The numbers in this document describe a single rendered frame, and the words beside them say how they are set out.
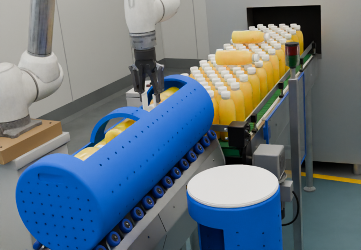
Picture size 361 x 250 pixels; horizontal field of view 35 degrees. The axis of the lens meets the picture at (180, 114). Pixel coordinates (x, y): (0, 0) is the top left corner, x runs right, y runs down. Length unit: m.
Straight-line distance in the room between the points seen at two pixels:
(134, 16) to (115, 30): 4.64
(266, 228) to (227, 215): 0.13
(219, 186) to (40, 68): 1.04
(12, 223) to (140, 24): 1.03
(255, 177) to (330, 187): 2.27
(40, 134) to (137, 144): 0.73
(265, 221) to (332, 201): 2.19
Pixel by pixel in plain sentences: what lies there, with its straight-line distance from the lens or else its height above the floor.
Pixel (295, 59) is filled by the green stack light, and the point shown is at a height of 1.19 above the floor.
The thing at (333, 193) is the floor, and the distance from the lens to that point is 3.94.
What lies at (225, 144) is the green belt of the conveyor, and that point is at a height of 0.90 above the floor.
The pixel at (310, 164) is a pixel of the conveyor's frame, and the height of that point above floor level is 0.20.
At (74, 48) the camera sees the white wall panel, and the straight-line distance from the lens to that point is 6.01.
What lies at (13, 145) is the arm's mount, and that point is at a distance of 2.27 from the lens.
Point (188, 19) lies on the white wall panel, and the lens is 7.14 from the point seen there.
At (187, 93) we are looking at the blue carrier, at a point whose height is 1.20.
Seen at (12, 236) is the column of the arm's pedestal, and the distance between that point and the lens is 2.51.
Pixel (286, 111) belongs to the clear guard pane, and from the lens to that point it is 2.85.
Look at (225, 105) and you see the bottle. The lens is 2.37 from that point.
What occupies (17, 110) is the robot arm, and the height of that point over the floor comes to 1.15.
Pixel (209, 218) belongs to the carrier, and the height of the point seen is 0.99.
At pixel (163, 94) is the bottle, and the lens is 2.11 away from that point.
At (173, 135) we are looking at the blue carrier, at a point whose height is 1.13.
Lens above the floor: 1.80
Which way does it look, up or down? 19 degrees down
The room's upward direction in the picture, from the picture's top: 6 degrees counter-clockwise
